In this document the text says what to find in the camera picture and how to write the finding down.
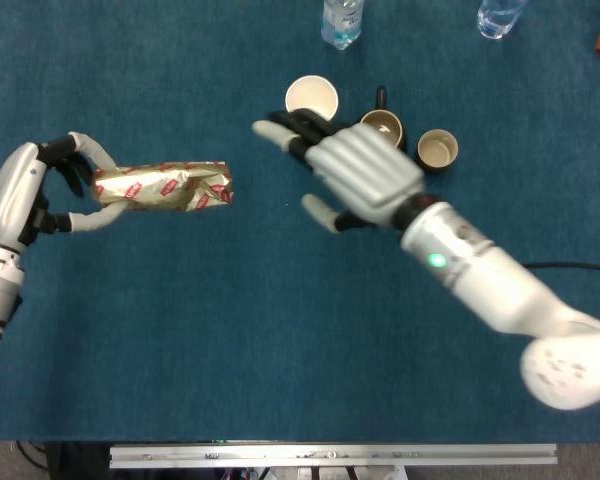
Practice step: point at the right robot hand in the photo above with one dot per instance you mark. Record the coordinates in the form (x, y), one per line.
(365, 170)

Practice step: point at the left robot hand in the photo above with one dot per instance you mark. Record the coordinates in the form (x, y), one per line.
(10, 190)

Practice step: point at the gold foil snack packet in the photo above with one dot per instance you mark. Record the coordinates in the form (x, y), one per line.
(160, 187)

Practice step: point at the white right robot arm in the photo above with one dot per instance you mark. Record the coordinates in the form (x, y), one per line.
(480, 280)

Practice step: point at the black ceramic pitcher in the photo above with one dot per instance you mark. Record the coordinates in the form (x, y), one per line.
(382, 125)

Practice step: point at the black ceramic teacup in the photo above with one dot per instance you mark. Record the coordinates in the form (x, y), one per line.
(436, 150)

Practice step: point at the white paper cup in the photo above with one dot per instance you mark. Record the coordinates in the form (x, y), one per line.
(312, 95)

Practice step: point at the labelled clear water bottle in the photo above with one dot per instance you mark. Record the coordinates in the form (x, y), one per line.
(341, 25)

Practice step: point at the plain clear water bottle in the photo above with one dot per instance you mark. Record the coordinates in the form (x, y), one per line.
(497, 20)

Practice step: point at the blue felt table cloth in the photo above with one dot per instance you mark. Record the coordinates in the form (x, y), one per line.
(230, 325)

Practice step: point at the aluminium profile rail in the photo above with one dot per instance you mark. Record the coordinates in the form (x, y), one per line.
(330, 455)

